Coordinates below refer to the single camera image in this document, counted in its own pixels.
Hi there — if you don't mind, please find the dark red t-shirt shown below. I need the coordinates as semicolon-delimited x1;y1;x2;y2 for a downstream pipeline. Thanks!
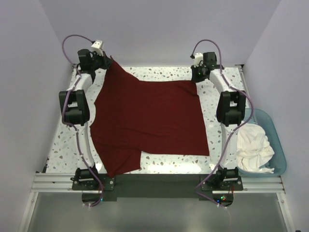
90;61;210;177

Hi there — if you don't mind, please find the white crumpled t-shirt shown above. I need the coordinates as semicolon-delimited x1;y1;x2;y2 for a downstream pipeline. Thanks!
236;123;275;174

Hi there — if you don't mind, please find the translucent blue plastic basket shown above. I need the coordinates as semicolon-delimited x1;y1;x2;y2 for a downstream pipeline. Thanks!
239;109;287;177

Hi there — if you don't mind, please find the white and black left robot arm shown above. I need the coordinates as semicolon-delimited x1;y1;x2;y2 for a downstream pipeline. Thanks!
58;48;112;189

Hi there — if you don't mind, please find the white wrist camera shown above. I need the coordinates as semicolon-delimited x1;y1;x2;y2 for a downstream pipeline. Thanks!
190;53;204;67
91;40;104;53

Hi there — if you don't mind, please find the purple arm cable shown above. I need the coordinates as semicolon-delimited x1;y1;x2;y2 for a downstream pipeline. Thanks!
192;39;254;203
61;35;106;207

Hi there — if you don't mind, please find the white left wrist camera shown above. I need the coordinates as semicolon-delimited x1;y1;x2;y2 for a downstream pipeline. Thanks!
91;40;104;53

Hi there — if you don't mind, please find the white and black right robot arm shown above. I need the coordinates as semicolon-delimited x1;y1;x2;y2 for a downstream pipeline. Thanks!
190;52;246;190

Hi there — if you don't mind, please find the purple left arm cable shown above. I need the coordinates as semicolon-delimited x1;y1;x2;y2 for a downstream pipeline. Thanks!
61;35;106;207

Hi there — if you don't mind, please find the aluminium extrusion rail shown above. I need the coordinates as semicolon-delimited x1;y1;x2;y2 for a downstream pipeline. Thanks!
19;173;295;232

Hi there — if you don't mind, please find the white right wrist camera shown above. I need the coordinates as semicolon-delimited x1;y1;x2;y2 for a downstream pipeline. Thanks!
190;53;204;67

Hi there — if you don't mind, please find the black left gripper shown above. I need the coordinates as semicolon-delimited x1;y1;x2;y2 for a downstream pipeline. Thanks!
90;50;113;71

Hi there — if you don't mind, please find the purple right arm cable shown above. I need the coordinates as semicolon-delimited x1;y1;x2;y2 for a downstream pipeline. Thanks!
192;39;254;203

